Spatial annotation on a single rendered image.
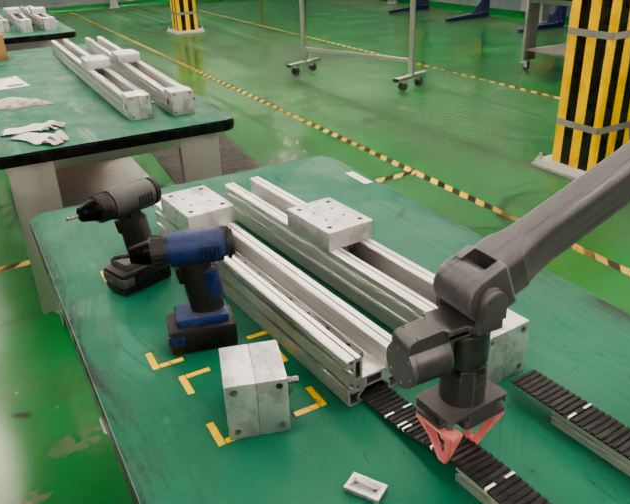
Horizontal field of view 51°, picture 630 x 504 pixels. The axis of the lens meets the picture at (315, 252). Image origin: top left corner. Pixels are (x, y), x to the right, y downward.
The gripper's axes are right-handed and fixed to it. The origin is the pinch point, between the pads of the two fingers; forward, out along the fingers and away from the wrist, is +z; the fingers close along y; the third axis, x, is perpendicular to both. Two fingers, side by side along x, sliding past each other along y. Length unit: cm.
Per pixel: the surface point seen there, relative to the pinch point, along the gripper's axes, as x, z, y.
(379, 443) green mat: -9.3, 3.0, 5.8
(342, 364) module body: -19.5, -4.3, 4.9
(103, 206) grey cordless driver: -73, -17, 23
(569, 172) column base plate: -190, 77, -286
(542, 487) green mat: 9.3, 3.0, -6.3
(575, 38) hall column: -205, 0, -294
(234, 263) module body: -57, -5, 4
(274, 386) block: -19.8, -5.3, 16.5
